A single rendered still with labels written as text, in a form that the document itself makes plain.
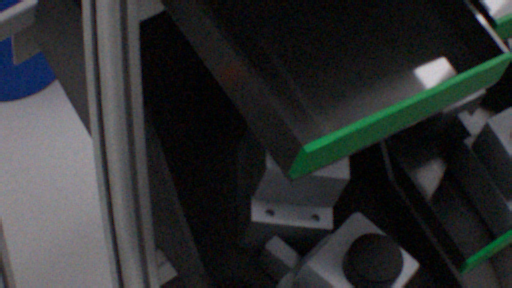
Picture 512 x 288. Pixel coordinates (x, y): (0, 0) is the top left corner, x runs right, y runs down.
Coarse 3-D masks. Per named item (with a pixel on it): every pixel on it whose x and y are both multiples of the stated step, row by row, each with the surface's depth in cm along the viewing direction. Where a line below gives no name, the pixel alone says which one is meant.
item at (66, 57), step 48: (48, 0) 61; (48, 48) 64; (144, 48) 66; (192, 48) 67; (144, 96) 65; (192, 96) 65; (192, 144) 64; (384, 144) 63; (192, 192) 62; (384, 192) 64; (192, 240) 57; (432, 240) 61
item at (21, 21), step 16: (32, 0) 68; (144, 0) 50; (0, 16) 66; (16, 16) 67; (32, 16) 68; (144, 16) 51; (0, 32) 66; (16, 32) 67; (160, 256) 60; (160, 272) 60; (176, 272) 61
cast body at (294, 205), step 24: (240, 144) 63; (240, 168) 62; (264, 168) 57; (336, 168) 57; (240, 192) 61; (264, 192) 58; (288, 192) 58; (312, 192) 58; (336, 192) 58; (240, 216) 61; (264, 216) 58; (288, 216) 59; (312, 216) 59; (240, 240) 60; (264, 240) 60; (288, 240) 60; (312, 240) 60
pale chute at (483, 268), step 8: (504, 248) 79; (496, 256) 81; (504, 256) 80; (480, 264) 81; (488, 264) 81; (496, 264) 81; (504, 264) 80; (472, 272) 80; (480, 272) 80; (488, 272) 81; (496, 272) 81; (504, 272) 80; (464, 280) 80; (472, 280) 80; (480, 280) 80; (488, 280) 81; (496, 280) 81; (504, 280) 80
